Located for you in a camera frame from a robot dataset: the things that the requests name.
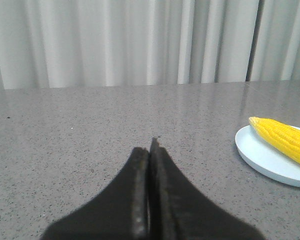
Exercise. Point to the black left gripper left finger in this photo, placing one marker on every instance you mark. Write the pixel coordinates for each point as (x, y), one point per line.
(118, 212)

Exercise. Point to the light blue round plate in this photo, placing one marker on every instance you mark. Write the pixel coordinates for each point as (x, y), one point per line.
(266, 159)

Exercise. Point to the yellow plastic corn cob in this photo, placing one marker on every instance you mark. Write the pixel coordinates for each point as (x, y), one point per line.
(283, 137)

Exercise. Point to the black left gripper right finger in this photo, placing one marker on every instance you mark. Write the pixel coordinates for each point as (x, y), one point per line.
(179, 211)

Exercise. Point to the white pleated curtain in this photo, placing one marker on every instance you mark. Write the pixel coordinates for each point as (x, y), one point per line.
(70, 43)

